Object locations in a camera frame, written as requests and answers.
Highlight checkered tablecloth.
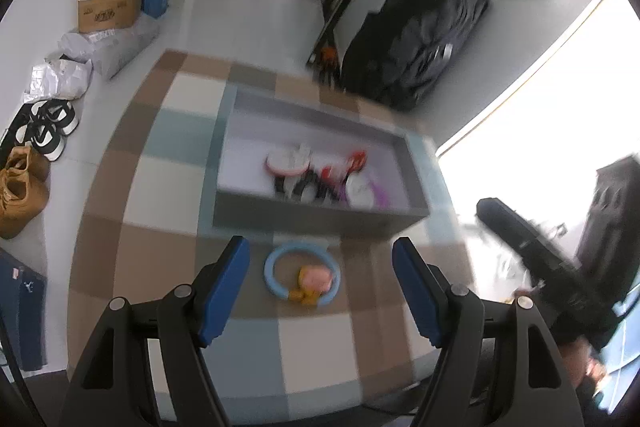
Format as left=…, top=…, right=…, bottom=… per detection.
left=67, top=50, right=473, bottom=425

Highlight black spiral hair tie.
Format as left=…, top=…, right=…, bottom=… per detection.
left=274, top=171, right=346, bottom=206

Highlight white round badge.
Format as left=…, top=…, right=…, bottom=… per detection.
left=344, top=172, right=376, bottom=210
left=265, top=145, right=311, bottom=176

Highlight red hair clip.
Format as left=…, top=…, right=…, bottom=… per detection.
left=346, top=150, right=368, bottom=173

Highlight red white small charm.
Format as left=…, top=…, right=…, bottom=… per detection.
left=320, top=164, right=348, bottom=184

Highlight grey jewelry tray box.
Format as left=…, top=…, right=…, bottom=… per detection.
left=213, top=88, right=430, bottom=239

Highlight brown cardboard box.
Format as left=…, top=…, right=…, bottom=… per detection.
left=77, top=0, right=142, bottom=34

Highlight black backpack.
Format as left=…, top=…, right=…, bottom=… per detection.
left=340, top=0, right=490, bottom=112

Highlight white plastic bag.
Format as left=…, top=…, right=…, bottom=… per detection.
left=22, top=58, right=93, bottom=103

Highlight black white sneakers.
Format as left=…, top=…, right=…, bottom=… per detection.
left=10, top=98, right=79, bottom=161

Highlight tan boots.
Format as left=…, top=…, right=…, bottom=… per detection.
left=0, top=145, right=50, bottom=239

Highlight blue ring with doll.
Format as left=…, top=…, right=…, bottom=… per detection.
left=262, top=241, right=343, bottom=310

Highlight grey plastic mailer bag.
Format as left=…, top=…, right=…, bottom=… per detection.
left=58, top=13, right=160, bottom=80

